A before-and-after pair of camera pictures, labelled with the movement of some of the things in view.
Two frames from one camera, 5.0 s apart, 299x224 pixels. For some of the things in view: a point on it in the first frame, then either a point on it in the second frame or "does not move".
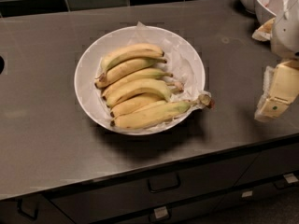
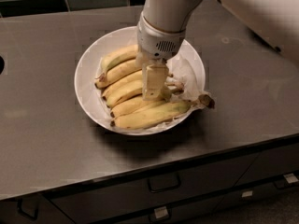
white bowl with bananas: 140,80 does not move
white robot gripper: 287,35 to 156,42
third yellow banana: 150,74 does not move
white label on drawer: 247,194 does not move
